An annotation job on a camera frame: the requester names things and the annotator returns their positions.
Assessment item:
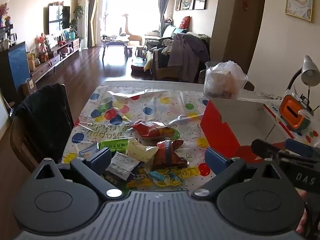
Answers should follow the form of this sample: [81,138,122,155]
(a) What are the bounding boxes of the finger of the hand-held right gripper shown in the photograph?
[251,139,320,166]
[286,138,320,157]

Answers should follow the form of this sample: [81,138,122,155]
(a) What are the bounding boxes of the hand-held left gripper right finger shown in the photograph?
[190,147,284,202]

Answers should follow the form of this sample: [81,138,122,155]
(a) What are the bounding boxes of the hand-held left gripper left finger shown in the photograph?
[32,147,123,201]

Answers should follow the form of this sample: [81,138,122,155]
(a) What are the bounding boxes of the grey snack packet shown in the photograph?
[79,142,101,159]

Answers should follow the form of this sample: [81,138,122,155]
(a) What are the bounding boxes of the green snack packet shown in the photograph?
[97,137,135,153]

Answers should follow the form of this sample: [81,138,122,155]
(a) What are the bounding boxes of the red cardboard box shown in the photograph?
[200,98,294,161]

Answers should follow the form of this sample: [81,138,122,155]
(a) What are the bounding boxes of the cream snack packet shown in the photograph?
[126,137,160,164]

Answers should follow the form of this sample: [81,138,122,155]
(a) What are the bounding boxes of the yellow jelly cup pack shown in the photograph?
[149,166,200,188]

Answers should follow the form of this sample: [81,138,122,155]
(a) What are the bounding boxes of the yellow white snack packet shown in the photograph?
[126,171,153,188]

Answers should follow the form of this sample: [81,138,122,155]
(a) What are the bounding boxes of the dark red-brown snack packet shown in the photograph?
[152,139,188,171]

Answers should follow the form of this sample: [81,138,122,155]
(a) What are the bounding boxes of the red chip packet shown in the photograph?
[130,121,177,139]

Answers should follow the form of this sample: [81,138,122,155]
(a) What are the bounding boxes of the person's right hand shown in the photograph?
[296,190,308,234]

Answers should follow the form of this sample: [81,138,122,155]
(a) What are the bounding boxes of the white labelled snack packet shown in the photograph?
[105,152,145,180]

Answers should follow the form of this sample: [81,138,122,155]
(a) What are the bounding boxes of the black jacket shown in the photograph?
[15,82,74,163]

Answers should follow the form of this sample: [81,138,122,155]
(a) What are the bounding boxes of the clear plastic bowl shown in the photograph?
[203,60,250,100]

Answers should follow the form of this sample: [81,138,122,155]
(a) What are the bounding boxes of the grey desk lamp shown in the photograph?
[285,55,320,98]

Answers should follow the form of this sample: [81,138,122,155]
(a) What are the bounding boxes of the clear plastic bag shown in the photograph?
[209,60,247,98]

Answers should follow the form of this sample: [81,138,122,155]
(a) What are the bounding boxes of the balloon printed tablecloth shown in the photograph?
[61,85,320,188]

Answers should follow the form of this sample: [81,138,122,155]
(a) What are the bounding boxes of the dark round floor cushion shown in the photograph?
[131,64,151,77]

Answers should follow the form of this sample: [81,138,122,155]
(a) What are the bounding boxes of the brown cardboard carton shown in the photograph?
[21,79,38,98]

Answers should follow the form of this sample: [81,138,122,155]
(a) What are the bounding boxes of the wooden television cabinet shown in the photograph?
[30,37,82,83]

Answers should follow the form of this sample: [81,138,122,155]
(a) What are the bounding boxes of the white cabinet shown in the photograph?
[0,100,12,131]

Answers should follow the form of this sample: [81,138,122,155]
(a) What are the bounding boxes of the grey clothes pile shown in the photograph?
[161,32,211,76]

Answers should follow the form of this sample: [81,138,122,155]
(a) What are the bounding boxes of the wooden coffee table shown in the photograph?
[101,35,130,60]

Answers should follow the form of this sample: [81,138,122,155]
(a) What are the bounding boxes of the yellow bag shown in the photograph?
[26,52,37,72]

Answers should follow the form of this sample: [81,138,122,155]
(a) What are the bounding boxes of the brown wooden door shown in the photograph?
[235,0,267,75]

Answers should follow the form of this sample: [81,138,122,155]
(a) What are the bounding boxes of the blue front cabinet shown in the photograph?
[0,41,32,101]

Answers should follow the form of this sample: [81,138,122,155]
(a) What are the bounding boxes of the tan animal figure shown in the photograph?
[122,14,142,42]

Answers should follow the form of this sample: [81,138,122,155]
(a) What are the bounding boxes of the pink plush toy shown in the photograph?
[35,34,51,63]

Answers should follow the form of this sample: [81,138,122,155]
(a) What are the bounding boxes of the white standing air conditioner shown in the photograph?
[76,0,90,51]

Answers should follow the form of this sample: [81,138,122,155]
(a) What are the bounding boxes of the dark sofa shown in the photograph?
[145,25,188,53]

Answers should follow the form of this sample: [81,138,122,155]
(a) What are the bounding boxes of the red cushion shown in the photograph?
[179,16,191,29]

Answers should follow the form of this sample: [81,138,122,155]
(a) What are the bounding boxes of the green house plant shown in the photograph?
[69,5,84,37]

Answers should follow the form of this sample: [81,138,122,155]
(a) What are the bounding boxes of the grey curtain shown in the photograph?
[86,0,100,48]
[158,0,169,30]

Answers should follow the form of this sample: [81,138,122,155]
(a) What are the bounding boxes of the flat screen television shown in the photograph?
[48,5,71,36]

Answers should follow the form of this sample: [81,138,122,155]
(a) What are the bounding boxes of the coffee machine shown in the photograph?
[0,25,18,49]

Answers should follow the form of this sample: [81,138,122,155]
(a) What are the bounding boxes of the pink flower vase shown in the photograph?
[0,3,11,27]

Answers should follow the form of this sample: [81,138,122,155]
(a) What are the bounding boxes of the black wrist cord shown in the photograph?
[301,192,316,240]

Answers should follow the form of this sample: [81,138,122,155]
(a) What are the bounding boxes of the wall poster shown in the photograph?
[285,0,314,22]

